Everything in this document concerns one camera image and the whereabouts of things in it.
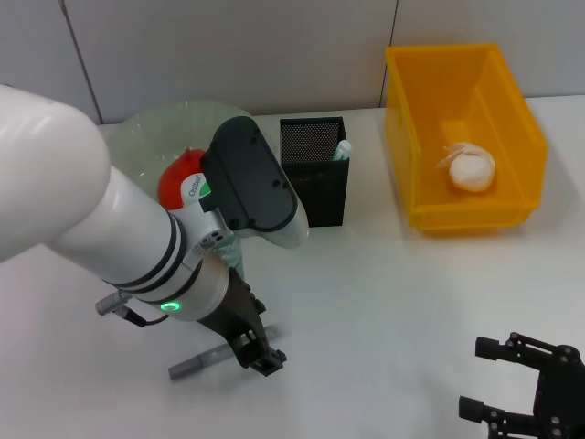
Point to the red-orange orange fruit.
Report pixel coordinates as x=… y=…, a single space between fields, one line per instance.
x=176 y=183

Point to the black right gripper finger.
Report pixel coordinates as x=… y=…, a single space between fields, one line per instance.
x=516 y=350
x=503 y=423

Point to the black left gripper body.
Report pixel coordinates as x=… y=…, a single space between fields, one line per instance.
x=233 y=311

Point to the white paper ball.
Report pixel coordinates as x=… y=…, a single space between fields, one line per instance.
x=471 y=171

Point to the mint green pen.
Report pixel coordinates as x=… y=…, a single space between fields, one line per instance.
x=343 y=150

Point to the black mesh pen holder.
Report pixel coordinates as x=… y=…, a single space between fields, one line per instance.
x=324 y=196

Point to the grey marker pen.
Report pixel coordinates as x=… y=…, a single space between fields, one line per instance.
x=196 y=363

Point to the pale green wavy glass plate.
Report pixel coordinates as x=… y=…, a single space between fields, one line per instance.
x=151 y=132

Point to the yellow plastic bin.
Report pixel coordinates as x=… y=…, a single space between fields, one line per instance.
x=457 y=91

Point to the clear water bottle green label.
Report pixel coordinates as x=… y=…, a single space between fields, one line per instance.
x=194 y=189

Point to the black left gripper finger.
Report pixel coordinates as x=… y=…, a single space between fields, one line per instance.
x=260 y=356
x=259 y=305

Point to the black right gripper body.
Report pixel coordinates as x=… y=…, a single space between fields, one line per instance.
x=562 y=393

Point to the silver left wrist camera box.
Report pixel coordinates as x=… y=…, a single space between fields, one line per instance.
x=247 y=178

